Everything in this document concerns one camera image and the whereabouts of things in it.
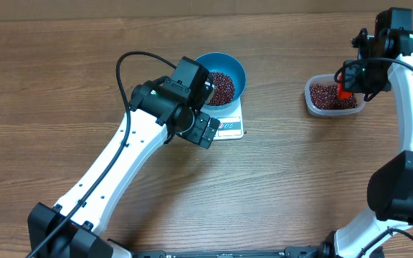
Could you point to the red beans in bowl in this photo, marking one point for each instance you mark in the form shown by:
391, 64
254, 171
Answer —
224, 89

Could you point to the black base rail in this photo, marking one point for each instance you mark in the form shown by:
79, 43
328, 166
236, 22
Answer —
288, 252

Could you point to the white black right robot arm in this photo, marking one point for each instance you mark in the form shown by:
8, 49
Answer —
389, 209

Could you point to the clear container of red beans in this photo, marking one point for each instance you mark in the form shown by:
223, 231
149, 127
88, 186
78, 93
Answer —
322, 100

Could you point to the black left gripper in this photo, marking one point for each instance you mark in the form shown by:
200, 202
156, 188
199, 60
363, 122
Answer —
197, 135

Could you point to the teal plastic bowl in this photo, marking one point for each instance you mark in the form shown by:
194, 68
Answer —
229, 65

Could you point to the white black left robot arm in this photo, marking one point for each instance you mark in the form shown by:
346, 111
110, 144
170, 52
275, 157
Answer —
155, 112

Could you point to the red measuring scoop blue handle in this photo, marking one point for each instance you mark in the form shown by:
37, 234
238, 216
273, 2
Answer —
342, 95

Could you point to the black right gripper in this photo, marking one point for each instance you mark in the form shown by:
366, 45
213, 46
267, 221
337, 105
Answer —
350, 73

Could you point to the white digital kitchen scale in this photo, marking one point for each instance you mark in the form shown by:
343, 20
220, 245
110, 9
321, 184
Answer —
231, 120

